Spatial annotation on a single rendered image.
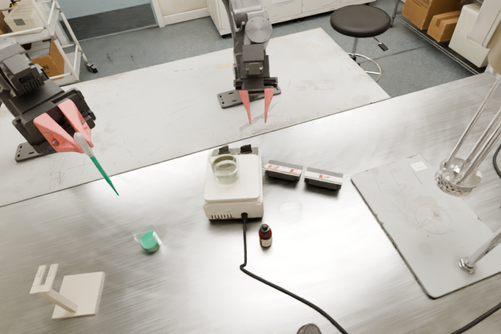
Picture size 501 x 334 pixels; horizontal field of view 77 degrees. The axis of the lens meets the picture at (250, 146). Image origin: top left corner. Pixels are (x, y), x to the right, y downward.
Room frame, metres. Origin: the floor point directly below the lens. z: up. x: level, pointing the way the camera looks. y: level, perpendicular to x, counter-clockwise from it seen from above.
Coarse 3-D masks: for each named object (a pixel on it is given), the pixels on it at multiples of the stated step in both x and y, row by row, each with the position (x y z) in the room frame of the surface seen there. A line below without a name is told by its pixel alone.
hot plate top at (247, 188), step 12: (240, 156) 0.48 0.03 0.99; (252, 156) 0.48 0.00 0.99; (240, 168) 0.44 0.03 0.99; (252, 168) 0.44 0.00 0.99; (240, 180) 0.41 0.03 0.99; (252, 180) 0.41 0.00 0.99; (204, 192) 0.39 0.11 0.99; (216, 192) 0.38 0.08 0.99; (228, 192) 0.38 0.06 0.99; (240, 192) 0.38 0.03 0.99; (252, 192) 0.38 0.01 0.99
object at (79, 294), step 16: (48, 272) 0.23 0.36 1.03; (96, 272) 0.27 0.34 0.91; (32, 288) 0.21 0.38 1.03; (48, 288) 0.20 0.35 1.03; (64, 288) 0.25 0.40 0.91; (80, 288) 0.24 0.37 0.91; (96, 288) 0.24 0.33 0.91; (64, 304) 0.20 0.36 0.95; (80, 304) 0.21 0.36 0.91; (96, 304) 0.21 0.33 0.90
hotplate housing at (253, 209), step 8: (248, 200) 0.37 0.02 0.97; (256, 200) 0.37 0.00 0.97; (208, 208) 0.36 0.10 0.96; (216, 208) 0.36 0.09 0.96; (224, 208) 0.36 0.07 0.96; (232, 208) 0.36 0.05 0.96; (240, 208) 0.36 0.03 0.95; (248, 208) 0.36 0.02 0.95; (256, 208) 0.36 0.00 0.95; (208, 216) 0.37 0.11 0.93; (216, 216) 0.36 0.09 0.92; (224, 216) 0.36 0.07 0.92; (232, 216) 0.36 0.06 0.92; (240, 216) 0.36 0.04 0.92; (248, 216) 0.36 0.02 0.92; (256, 216) 0.36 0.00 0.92
